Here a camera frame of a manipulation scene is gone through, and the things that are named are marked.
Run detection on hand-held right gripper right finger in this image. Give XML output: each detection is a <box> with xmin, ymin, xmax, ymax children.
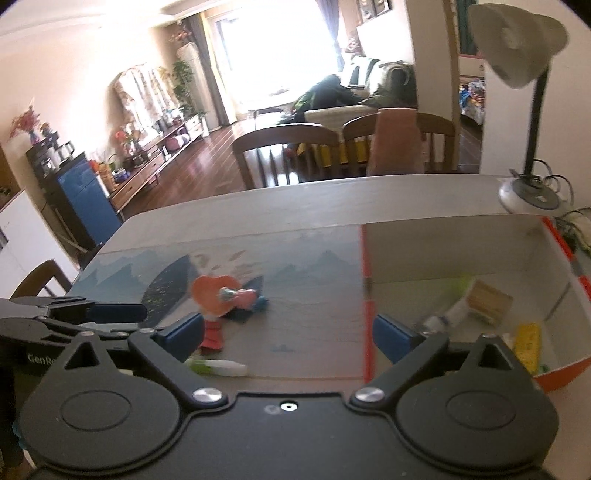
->
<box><xmin>351</xmin><ymin>315</ymin><xmax>522</xmax><ymax>407</ymax></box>

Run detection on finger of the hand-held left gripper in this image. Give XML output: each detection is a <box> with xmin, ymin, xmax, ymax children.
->
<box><xmin>0</xmin><ymin>298</ymin><xmax>148</xmax><ymax>325</ymax></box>
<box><xmin>0</xmin><ymin>319</ymin><xmax>158</xmax><ymax>344</ymax></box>

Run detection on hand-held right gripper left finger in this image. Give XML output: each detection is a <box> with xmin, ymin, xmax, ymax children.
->
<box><xmin>58</xmin><ymin>313</ymin><xmax>229</xmax><ymax>407</ymax></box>

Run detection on white correction tape dispenser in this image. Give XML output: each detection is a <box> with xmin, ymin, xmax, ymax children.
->
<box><xmin>416</xmin><ymin>314</ymin><xmax>453</xmax><ymax>335</ymax></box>

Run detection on green highlighter white cap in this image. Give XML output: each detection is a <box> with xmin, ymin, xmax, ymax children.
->
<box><xmin>186</xmin><ymin>359</ymin><xmax>249</xmax><ymax>378</ymax></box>
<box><xmin>441</xmin><ymin>276</ymin><xmax>477</xmax><ymax>326</ymax></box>

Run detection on toothpick jar green lid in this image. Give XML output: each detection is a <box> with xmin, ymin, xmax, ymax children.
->
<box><xmin>464</xmin><ymin>279</ymin><xmax>514</xmax><ymax>328</ymax></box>

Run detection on red cardboard box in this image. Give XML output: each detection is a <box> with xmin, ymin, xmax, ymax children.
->
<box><xmin>358</xmin><ymin>215</ymin><xmax>591</xmax><ymax>407</ymax></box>

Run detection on small yellow box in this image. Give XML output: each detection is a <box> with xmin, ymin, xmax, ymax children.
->
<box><xmin>512</xmin><ymin>323</ymin><xmax>544</xmax><ymax>376</ymax></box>

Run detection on wooden dining chair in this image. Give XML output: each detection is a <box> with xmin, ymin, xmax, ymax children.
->
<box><xmin>10</xmin><ymin>259</ymin><xmax>73</xmax><ymax>299</ymax></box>
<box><xmin>342</xmin><ymin>113</ymin><xmax>456</xmax><ymax>178</ymax></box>
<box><xmin>232</xmin><ymin>124</ymin><xmax>342</xmax><ymax>191</ymax></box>

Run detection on white cabinet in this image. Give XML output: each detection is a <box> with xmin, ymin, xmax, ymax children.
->
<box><xmin>0</xmin><ymin>189</ymin><xmax>80</xmax><ymax>296</ymax></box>

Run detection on printed table mat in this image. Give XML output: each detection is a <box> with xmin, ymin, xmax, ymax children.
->
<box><xmin>71</xmin><ymin>226</ymin><xmax>370</xmax><ymax>381</ymax></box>

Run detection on blue cabinet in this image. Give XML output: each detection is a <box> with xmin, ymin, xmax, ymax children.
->
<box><xmin>27</xmin><ymin>148</ymin><xmax>123</xmax><ymax>254</ymax></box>

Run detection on wooden television cabinet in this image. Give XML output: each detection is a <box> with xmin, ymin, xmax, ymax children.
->
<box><xmin>108</xmin><ymin>115</ymin><xmax>207</xmax><ymax>222</ymax></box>

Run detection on pink cloth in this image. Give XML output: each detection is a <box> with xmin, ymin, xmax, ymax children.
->
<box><xmin>368</xmin><ymin>107</ymin><xmax>424</xmax><ymax>176</ymax></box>

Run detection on red flower vase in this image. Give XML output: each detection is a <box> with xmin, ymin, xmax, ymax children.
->
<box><xmin>9</xmin><ymin>107</ymin><xmax>41</xmax><ymax>145</ymax></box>

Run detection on floral cloth cover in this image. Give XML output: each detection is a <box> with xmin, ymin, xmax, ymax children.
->
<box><xmin>112</xmin><ymin>65</ymin><xmax>176</xmax><ymax>139</ymax></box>

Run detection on potted green plant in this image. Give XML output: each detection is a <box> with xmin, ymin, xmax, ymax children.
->
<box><xmin>172</xmin><ymin>60</ymin><xmax>195</xmax><ymax>117</ymax></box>

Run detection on white standing air conditioner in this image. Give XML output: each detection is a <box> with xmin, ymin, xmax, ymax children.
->
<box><xmin>177</xmin><ymin>44</ymin><xmax>218</xmax><ymax>136</ymax></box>

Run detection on coffee table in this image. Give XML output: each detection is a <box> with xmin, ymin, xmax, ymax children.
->
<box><xmin>248</xmin><ymin>90</ymin><xmax>302</xmax><ymax>126</ymax></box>

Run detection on dark clothing pile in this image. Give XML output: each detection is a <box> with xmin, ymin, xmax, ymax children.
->
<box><xmin>295</xmin><ymin>74</ymin><xmax>370</xmax><ymax>114</ymax></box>

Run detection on sofa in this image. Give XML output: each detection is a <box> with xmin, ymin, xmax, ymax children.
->
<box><xmin>342</xmin><ymin>58</ymin><xmax>416</xmax><ymax>112</ymax></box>

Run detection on grey curtain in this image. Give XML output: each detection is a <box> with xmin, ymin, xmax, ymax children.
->
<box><xmin>185</xmin><ymin>13</ymin><xmax>237</xmax><ymax>126</ymax></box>

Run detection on white desk lamp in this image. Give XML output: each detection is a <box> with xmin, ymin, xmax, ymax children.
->
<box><xmin>466</xmin><ymin>2</ymin><xmax>574</xmax><ymax>214</ymax></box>

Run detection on pink strap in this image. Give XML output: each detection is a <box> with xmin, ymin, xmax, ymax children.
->
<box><xmin>191</xmin><ymin>275</ymin><xmax>242</xmax><ymax>318</ymax></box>

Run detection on pink figurine keychain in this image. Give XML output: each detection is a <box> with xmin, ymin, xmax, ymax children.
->
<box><xmin>219</xmin><ymin>286</ymin><xmax>259</xmax><ymax>311</ymax></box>

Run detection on cables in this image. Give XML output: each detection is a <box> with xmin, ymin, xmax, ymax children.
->
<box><xmin>547</xmin><ymin>174</ymin><xmax>591</xmax><ymax>254</ymax></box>

